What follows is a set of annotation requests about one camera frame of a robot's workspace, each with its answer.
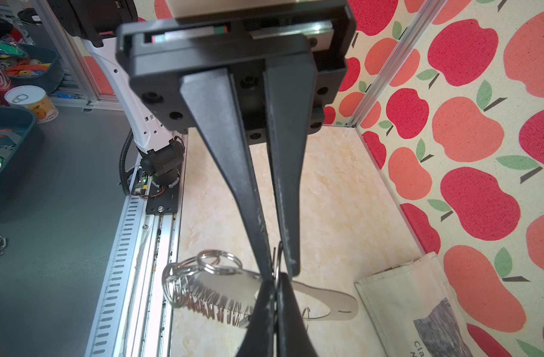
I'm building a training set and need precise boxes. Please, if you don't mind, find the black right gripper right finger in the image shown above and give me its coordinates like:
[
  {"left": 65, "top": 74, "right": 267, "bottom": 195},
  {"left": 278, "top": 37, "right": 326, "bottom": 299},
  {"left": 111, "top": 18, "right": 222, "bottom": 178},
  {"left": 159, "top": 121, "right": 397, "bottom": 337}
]
[{"left": 276, "top": 273, "right": 317, "bottom": 357}]

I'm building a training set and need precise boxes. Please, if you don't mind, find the dark blue storage bin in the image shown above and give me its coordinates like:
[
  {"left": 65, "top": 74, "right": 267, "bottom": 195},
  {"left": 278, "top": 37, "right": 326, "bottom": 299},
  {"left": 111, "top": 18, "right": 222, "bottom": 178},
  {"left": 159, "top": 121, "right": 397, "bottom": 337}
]
[{"left": 5, "top": 45, "right": 64, "bottom": 94}]

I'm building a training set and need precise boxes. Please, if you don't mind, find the metal key organizer plate with rings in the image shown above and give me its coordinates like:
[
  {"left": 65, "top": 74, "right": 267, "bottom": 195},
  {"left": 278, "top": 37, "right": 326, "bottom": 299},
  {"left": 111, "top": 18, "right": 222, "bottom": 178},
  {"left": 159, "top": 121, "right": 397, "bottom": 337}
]
[{"left": 162, "top": 249, "right": 359, "bottom": 328}]

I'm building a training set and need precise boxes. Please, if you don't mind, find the beige canvas tote bag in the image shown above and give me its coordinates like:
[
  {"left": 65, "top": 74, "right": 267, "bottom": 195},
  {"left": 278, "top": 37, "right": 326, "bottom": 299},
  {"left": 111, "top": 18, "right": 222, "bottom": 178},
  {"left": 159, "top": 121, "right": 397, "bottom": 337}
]
[{"left": 355, "top": 252, "right": 486, "bottom": 357}]

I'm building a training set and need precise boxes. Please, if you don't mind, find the perforated cable tray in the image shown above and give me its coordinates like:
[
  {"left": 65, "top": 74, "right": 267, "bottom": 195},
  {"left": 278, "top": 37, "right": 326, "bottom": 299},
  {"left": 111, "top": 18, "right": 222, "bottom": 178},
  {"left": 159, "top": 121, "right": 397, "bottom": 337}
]
[{"left": 85, "top": 196, "right": 145, "bottom": 356}]

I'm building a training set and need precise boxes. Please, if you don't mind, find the black corrugated cable conduit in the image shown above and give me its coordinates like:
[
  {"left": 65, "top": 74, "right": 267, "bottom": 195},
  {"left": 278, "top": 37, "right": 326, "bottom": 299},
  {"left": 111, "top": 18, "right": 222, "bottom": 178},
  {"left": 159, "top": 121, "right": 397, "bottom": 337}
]
[{"left": 117, "top": 129, "right": 135, "bottom": 197}]

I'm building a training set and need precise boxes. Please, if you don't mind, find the orange fruit tin can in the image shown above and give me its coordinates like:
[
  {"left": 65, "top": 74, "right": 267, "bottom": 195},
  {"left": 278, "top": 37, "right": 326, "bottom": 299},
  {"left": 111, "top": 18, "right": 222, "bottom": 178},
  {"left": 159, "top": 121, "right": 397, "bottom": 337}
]
[{"left": 5, "top": 85, "right": 59, "bottom": 123}]

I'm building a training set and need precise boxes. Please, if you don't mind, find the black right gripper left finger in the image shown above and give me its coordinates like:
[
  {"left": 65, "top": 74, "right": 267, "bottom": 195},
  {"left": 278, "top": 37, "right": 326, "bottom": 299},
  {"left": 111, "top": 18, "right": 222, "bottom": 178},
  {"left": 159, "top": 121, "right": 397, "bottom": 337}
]
[{"left": 236, "top": 281, "right": 276, "bottom": 357}]

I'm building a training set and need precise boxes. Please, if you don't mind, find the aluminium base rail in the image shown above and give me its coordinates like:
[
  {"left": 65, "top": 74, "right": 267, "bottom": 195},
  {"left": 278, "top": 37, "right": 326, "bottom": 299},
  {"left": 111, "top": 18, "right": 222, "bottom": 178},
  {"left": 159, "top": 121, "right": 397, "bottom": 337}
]
[{"left": 137, "top": 133, "right": 188, "bottom": 357}]

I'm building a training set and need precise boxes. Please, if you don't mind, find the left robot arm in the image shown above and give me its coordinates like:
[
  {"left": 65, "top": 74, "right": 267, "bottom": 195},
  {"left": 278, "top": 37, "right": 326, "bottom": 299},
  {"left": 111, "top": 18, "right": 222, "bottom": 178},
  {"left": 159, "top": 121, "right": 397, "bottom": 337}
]
[{"left": 49, "top": 1, "right": 357, "bottom": 279}]

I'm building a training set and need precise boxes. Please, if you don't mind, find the dark blue parts tray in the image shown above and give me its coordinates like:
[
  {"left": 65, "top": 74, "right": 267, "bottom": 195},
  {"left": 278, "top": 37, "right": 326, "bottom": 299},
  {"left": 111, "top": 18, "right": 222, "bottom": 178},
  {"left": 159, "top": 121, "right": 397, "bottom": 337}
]
[{"left": 0, "top": 107, "right": 44, "bottom": 204}]

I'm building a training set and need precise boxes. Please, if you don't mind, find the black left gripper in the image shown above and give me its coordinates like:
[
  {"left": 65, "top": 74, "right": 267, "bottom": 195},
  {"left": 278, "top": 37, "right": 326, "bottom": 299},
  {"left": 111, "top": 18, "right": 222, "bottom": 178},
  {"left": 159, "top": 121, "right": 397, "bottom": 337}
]
[{"left": 116, "top": 1, "right": 356, "bottom": 281}]

